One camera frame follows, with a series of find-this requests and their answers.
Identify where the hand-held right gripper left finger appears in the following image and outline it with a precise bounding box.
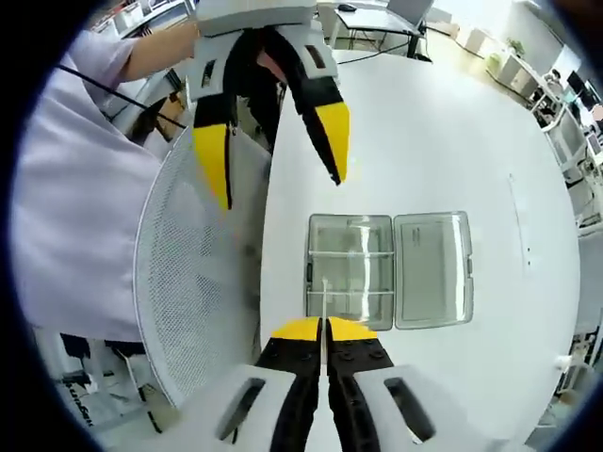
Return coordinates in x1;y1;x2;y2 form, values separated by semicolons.
181;316;325;452

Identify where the person in white shirt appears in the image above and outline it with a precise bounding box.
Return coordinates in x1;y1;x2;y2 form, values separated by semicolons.
8;30;199;343

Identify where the white table cable cover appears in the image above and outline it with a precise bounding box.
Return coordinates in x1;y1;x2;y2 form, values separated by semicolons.
508;172;536;270

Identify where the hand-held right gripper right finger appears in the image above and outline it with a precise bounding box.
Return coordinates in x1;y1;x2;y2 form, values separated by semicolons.
327;315;475;452

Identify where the grey laptop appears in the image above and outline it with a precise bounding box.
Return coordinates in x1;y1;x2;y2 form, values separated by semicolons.
385;0;435;27

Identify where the black-legged side desk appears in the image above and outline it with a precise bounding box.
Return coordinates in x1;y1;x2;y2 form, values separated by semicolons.
334;0;435;63

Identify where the white divider strip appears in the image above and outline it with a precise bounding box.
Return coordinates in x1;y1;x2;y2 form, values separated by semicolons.
320;277;331;378

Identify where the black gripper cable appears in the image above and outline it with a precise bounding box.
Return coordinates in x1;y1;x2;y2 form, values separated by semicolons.
54;64;190;129

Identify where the grey mesh office chair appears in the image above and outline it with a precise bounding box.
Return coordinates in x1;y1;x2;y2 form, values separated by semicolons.
134;134;277;411

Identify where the transparent grey guide fixture box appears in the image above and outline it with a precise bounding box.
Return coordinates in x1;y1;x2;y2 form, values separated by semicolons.
304;210;475;331

